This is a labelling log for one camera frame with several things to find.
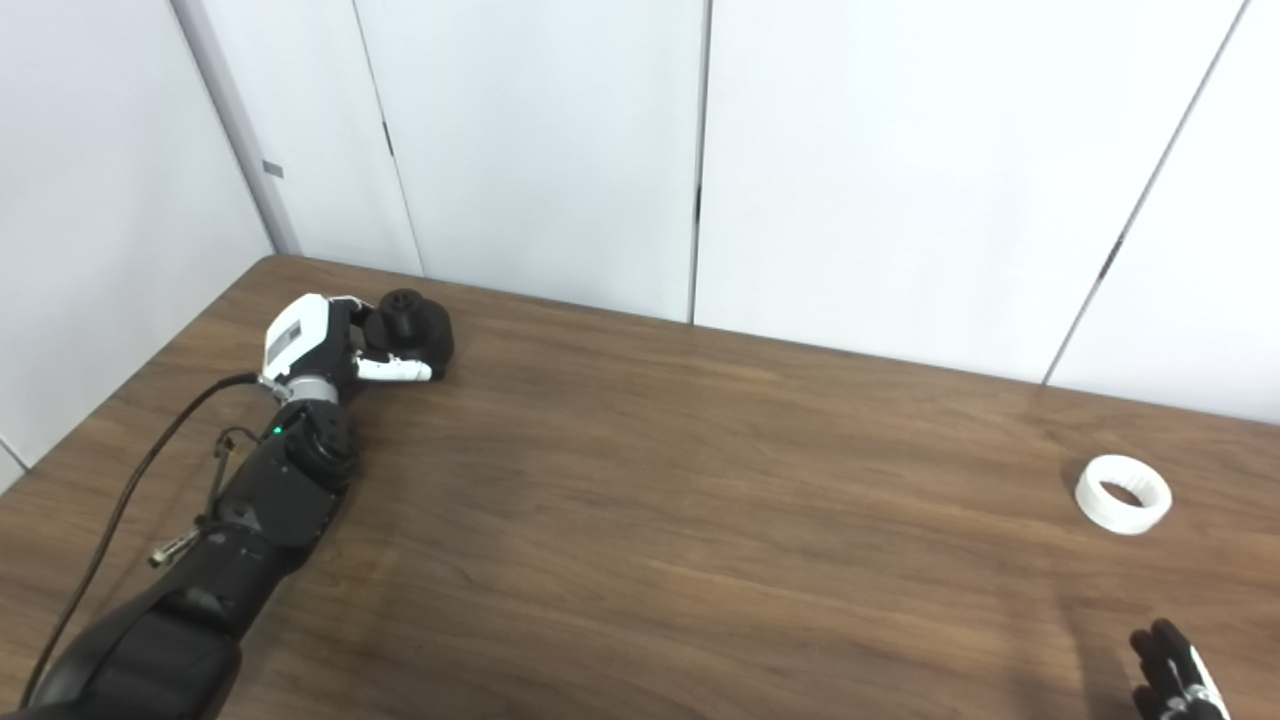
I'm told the thin wire with yellow plug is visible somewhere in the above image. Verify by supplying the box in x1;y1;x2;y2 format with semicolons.
205;428;263;523

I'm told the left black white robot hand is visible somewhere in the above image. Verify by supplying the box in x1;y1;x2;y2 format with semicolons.
260;293;436;386

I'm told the white plastic ring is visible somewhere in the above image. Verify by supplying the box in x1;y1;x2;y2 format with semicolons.
1075;455;1173;536

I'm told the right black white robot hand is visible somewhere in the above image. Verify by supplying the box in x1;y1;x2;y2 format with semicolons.
1130;619;1233;720

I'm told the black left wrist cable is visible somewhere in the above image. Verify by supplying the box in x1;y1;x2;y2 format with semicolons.
18;372;291;711

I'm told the round black stepped part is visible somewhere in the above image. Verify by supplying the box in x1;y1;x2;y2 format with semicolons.
363;289;456;382

